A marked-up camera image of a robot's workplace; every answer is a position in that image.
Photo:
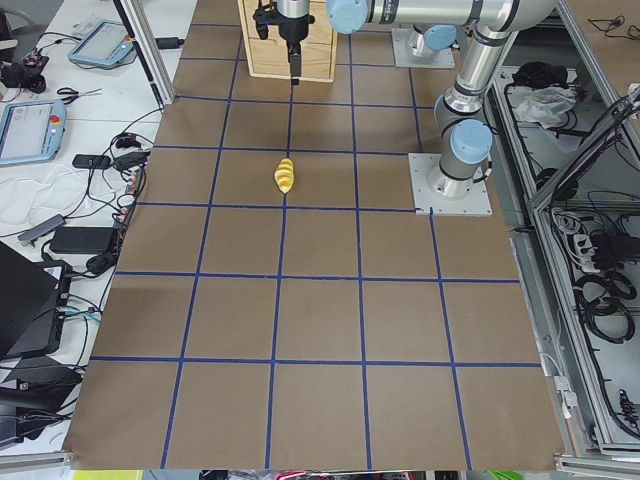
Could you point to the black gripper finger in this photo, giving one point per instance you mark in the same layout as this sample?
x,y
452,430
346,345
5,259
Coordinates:
x,y
294,56

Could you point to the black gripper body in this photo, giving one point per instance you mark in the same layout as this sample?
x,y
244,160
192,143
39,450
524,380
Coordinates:
x,y
295,29

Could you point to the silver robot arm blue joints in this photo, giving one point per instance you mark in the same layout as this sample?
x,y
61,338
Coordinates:
x,y
494,24

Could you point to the wooden drawer cabinet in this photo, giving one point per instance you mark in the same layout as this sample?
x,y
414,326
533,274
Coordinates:
x,y
314,60

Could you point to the yellow toy croissant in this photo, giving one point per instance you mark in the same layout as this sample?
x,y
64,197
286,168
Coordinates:
x,y
284,175

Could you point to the upper blue teach pendant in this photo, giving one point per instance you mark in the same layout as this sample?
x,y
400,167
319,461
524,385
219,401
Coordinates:
x,y
106,46

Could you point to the blue teach pendant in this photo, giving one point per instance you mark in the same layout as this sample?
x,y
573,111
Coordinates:
x,y
106,46
32,132

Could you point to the white crumpled cloth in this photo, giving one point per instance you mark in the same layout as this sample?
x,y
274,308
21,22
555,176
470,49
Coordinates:
x,y
547,107

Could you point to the lower blue teach pendant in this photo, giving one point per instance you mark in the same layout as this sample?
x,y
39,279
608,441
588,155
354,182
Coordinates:
x,y
32,132

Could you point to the black power adapter brick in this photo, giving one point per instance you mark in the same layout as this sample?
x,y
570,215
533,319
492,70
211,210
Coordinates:
x,y
82,240

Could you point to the grey usb hub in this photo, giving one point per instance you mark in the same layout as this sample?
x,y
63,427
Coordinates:
x,y
42,229

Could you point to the white power strip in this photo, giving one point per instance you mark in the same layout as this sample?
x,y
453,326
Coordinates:
x,y
584,253

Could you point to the black laptop computer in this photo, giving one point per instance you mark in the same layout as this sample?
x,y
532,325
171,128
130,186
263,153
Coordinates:
x,y
32,297

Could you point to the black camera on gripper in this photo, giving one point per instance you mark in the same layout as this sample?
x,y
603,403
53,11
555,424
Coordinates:
x,y
264,15

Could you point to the aluminium frame post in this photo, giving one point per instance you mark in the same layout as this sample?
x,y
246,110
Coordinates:
x,y
134,19

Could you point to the black handled scissors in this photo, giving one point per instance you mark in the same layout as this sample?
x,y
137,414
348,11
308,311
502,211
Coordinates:
x,y
69,95

